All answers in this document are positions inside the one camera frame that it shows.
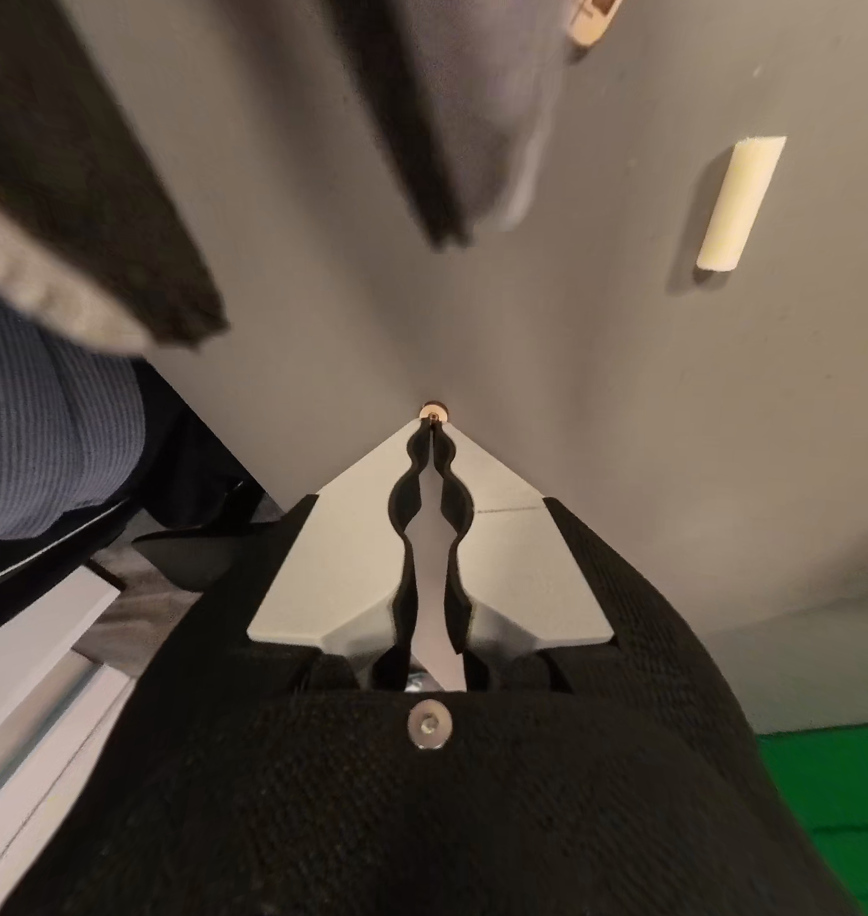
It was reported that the small wooden model part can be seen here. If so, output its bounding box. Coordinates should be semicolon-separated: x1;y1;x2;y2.
567;0;623;47

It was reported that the green mat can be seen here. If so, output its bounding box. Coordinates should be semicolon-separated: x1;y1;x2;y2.
756;719;868;916

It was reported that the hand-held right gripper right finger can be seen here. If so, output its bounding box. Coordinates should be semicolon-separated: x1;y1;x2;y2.
432;418;615;694

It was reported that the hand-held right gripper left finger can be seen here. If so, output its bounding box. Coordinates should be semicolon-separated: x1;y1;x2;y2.
246;418;432;691

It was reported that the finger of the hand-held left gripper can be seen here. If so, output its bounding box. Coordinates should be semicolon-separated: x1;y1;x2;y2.
332;0;579;250

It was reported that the blue striped clothing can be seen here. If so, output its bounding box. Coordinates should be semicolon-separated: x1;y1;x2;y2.
0;282;146;546

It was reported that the white wax stick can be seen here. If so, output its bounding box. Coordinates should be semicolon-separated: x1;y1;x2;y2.
695;135;787;272

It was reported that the white metal frame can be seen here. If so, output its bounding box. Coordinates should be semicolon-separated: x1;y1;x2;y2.
0;564;140;916

